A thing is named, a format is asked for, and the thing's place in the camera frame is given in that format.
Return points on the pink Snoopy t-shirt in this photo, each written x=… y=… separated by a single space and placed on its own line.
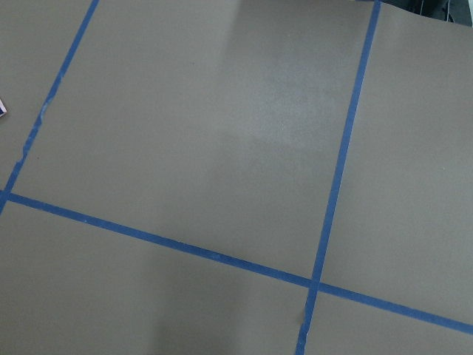
x=3 y=110

